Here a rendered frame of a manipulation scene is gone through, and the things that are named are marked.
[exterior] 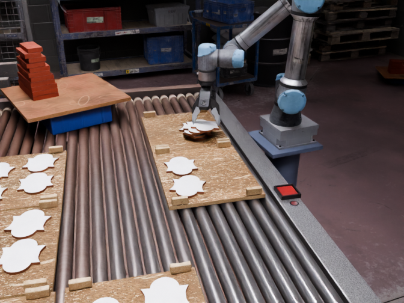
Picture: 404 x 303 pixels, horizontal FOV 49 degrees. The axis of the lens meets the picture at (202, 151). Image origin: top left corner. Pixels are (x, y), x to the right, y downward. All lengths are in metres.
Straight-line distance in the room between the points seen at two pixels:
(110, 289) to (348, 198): 2.47
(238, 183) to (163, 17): 4.48
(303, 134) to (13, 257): 1.33
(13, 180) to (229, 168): 0.83
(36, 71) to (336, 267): 1.59
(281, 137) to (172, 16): 4.14
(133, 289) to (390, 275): 1.90
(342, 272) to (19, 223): 0.99
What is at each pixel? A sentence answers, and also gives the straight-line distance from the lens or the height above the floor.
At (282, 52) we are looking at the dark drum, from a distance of 5.56.
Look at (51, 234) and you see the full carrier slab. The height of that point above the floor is 0.94.
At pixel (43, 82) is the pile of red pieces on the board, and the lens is 2.26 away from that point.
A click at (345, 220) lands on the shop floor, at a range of 3.19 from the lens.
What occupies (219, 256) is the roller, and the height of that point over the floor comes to 0.92.
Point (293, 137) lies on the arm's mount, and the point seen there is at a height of 0.92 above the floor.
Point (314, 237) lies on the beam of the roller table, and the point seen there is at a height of 0.92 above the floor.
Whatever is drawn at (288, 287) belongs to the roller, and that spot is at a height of 0.92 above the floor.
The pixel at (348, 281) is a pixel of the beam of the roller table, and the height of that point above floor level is 0.92.
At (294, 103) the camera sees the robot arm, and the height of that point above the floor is 1.13.
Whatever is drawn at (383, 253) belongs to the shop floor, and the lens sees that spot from 2.99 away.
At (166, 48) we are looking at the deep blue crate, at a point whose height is 0.34.
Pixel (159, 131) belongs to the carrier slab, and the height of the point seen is 0.94.
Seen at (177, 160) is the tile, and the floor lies 0.95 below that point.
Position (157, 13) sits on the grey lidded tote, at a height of 0.81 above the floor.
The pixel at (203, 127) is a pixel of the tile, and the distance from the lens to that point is 1.94.
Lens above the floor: 1.78
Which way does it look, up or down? 27 degrees down
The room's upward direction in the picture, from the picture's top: straight up
